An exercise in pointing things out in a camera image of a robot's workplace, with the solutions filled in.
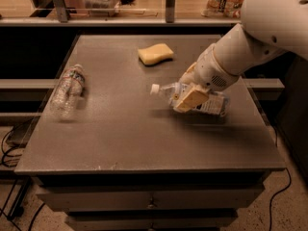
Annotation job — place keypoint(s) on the drawer with knob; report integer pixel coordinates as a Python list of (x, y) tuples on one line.
[(162, 220), (82, 199)]

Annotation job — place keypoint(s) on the yellow sponge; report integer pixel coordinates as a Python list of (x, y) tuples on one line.
[(155, 54)]

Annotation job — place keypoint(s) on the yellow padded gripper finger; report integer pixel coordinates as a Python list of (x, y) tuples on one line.
[(190, 97), (188, 76)]

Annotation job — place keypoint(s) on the lower drawer with knob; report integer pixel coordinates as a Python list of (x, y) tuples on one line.
[(162, 220)]

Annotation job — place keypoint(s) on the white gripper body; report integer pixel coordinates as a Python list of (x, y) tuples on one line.
[(209, 70)]

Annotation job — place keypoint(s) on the metal shelf rail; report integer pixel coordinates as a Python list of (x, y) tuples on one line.
[(138, 13)]

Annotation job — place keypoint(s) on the grey drawer cabinet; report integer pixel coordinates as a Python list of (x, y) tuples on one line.
[(124, 138)]

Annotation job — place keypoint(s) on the upper drawer with knob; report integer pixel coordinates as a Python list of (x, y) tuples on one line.
[(82, 199)]

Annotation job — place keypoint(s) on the crumpled clear plastic bottle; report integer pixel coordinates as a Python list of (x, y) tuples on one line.
[(67, 93)]

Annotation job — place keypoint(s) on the clear plastic container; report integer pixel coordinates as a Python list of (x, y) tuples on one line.
[(101, 7)]

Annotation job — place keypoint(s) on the clear bottle with white cap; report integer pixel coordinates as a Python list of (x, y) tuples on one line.
[(216, 105)]

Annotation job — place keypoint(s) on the printed snack bag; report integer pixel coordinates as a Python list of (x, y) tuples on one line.
[(227, 8)]

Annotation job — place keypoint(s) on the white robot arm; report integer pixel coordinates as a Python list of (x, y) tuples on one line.
[(268, 29)]

